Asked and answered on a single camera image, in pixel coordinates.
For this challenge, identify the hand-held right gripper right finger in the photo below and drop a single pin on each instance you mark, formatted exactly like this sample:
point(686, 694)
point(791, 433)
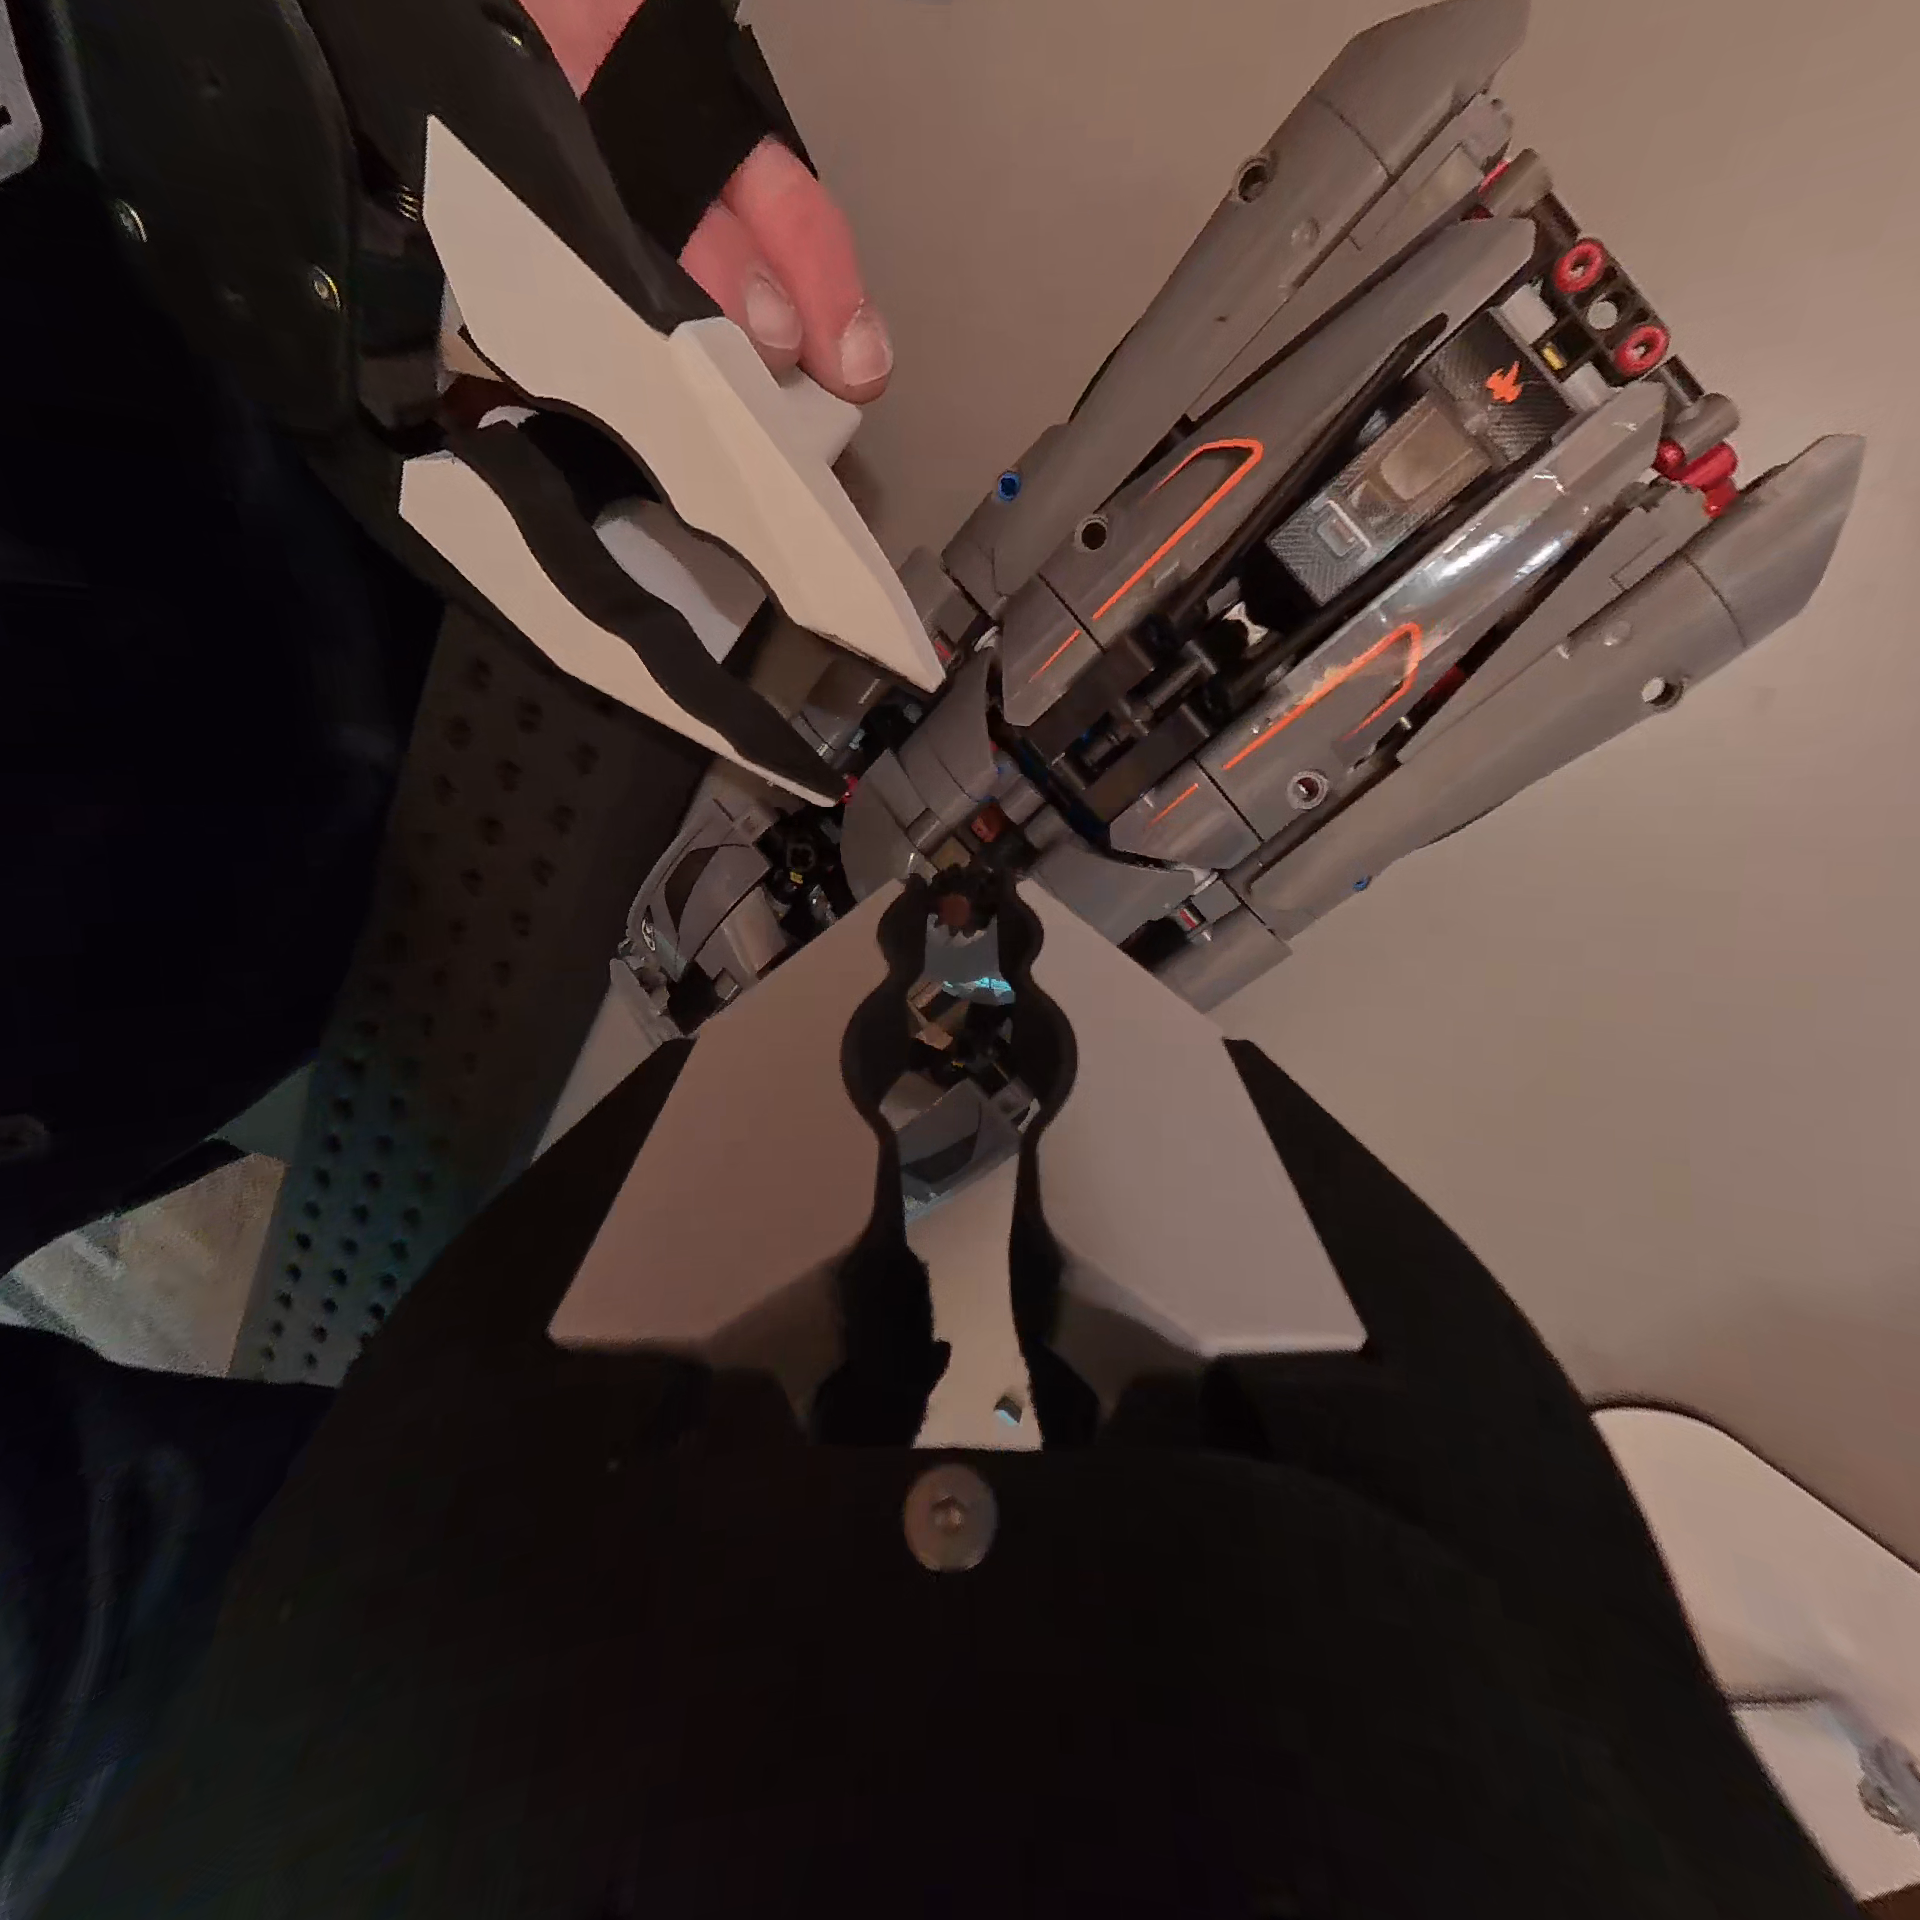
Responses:
point(1200, 1200)

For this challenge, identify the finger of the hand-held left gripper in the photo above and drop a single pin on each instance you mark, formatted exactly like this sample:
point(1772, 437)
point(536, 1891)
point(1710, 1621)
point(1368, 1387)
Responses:
point(495, 556)
point(675, 434)

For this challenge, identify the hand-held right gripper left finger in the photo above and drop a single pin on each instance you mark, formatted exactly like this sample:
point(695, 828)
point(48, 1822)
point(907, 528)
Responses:
point(704, 1200)

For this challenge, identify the dark lego car model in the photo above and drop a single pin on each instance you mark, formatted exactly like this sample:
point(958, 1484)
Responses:
point(1350, 598)

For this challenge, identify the person's left hand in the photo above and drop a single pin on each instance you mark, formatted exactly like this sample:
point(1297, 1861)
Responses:
point(796, 270)

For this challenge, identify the black dimpled fabric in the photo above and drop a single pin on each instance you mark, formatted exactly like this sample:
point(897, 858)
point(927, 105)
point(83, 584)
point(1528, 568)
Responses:
point(451, 900)

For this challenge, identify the white book stand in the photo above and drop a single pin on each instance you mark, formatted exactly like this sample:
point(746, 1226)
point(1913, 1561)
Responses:
point(1770, 1574)

